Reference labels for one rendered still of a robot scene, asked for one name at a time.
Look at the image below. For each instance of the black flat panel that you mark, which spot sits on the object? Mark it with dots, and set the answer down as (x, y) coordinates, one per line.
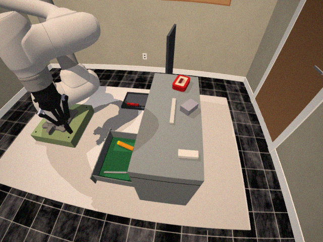
(170, 47)

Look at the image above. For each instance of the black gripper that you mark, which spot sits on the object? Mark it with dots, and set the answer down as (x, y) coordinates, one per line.
(49, 99)

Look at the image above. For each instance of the orange cylinder with yellow end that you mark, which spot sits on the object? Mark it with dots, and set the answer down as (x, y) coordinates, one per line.
(125, 145)

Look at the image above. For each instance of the grey tool chest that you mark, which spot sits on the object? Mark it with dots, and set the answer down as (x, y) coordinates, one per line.
(153, 167)

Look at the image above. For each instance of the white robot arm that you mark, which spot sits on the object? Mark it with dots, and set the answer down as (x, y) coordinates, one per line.
(25, 48)

